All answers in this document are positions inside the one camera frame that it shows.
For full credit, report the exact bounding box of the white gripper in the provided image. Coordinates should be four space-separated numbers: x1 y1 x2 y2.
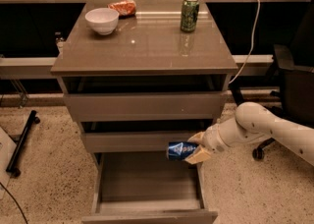
185 124 228 164

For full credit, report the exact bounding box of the blue pepsi can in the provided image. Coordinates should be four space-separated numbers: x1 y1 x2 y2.
166 141 197 161

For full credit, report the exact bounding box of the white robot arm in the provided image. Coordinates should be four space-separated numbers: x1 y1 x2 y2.
186 102 314 165

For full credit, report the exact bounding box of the grey bottom drawer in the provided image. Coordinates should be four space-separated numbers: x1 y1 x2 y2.
82 151 218 224

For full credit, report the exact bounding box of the grey drawer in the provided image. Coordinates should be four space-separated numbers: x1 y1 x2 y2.
81 119 213 153
64 90 227 122
82 151 218 224

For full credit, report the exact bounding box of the grey drawer cabinet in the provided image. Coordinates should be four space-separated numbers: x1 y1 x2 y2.
50 0 239 224

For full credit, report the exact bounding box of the grey middle drawer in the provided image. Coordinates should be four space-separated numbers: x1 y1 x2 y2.
81 119 213 153

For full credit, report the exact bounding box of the grey top drawer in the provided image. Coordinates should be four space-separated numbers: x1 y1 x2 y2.
64 90 227 122

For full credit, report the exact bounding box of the green soda can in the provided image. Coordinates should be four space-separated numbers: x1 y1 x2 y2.
181 0 199 32

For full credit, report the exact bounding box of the black office chair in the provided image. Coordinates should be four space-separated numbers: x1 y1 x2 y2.
252 3 314 164

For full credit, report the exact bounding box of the orange chip bag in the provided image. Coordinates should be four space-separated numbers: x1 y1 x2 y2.
107 0 136 17

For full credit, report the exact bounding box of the white bowl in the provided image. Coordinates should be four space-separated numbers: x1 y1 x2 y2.
85 8 119 35

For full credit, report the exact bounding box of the clear plastic bottle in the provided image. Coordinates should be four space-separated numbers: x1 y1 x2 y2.
55 31 65 53

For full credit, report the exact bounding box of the black wheeled stand leg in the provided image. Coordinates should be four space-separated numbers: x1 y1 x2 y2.
6 110 40 177

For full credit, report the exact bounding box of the white cable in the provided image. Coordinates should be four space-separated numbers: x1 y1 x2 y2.
229 0 262 85

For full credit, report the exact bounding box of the black floor cable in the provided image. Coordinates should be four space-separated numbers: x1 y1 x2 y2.
0 181 29 224

